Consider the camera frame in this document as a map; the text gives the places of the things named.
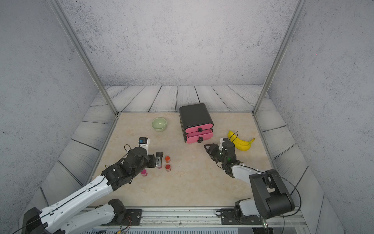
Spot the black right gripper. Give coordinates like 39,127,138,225
204,143,228,165

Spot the red paint can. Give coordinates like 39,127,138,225
165,164,171,172

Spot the pink bottom drawer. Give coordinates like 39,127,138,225
186,132,214,144

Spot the pink drawer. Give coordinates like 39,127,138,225
186,132,214,144
187,129,214,139
185,123,214,134

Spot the pink top drawer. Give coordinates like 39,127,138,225
185,123,214,134

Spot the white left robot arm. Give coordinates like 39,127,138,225
19,147,164,234

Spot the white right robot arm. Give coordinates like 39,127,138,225
204,138,295,225

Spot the pink middle drawer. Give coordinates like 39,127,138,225
187,129,214,139

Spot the black drawer cabinet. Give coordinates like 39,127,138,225
179,103,214,143

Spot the yellow banana bunch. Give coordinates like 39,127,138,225
228,131,255,151

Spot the light green bowl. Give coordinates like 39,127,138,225
151,118,167,132

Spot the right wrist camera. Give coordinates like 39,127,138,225
219,137,228,150

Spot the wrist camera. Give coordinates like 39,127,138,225
138,137,149,154
219,137,228,150

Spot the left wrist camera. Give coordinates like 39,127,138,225
138,137,149,154

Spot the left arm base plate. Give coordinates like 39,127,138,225
102,209,143,227

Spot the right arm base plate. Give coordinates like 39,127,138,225
215,208,263,225

